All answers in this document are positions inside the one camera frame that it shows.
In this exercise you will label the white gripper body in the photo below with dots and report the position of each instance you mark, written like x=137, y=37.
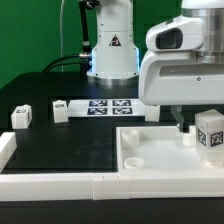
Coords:
x=175, y=78

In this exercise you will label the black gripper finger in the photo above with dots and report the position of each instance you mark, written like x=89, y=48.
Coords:
x=176, y=111

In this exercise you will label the white square tabletop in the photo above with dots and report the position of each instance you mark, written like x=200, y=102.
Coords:
x=165, y=147

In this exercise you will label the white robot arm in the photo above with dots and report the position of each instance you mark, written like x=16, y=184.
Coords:
x=115, y=59

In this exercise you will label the white sheet with fiducial tags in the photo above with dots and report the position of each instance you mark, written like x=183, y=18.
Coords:
x=105, y=108

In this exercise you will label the white U-shaped obstacle fence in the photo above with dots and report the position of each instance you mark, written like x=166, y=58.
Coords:
x=122, y=184

